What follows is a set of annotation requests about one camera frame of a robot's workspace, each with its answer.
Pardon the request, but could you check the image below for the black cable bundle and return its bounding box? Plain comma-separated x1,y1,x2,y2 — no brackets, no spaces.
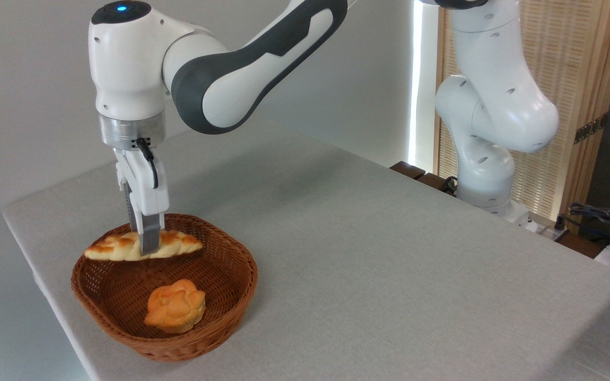
554,202,610,250

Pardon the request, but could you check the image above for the brown wicker basket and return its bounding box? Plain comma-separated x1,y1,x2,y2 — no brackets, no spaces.
70,213,259,363

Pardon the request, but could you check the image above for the metal screen hinge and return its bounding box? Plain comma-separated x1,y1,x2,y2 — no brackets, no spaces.
573,113,608,144

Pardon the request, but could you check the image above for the dark brown wooden block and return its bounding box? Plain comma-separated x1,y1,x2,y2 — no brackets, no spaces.
416,172,458,197
389,161,426,180

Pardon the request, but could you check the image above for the long braided bread loaf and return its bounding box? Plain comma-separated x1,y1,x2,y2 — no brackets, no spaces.
84,229,204,262

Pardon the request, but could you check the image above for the round golden bread bun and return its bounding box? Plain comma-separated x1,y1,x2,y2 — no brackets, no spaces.
143,279,207,334

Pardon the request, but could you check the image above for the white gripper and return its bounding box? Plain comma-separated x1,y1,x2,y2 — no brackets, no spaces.
113,149,171,256

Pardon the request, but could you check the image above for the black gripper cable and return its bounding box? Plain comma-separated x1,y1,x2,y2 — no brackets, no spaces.
131,138,160,190

